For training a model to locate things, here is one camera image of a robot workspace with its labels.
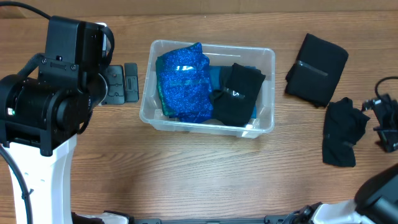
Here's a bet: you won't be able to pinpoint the small black garment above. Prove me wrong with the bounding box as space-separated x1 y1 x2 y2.
322 97 370 167

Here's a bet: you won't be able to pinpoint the blue sequin fabric bundle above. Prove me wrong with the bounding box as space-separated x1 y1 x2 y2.
155 42 213 123

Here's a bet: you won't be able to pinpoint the large black garment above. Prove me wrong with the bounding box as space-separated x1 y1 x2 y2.
285 33 349 107

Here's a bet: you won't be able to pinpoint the blue denim jeans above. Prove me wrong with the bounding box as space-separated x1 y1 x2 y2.
208 65 258 120

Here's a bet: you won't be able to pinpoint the long black garment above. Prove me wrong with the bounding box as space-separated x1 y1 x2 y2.
210 63 266 127

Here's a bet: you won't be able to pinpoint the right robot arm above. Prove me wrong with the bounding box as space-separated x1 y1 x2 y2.
283 94 397 223

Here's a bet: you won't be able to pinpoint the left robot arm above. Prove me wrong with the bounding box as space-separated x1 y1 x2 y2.
1 52 134 223

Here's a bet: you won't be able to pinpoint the clear plastic storage bin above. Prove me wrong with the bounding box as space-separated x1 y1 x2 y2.
139 40 275 139

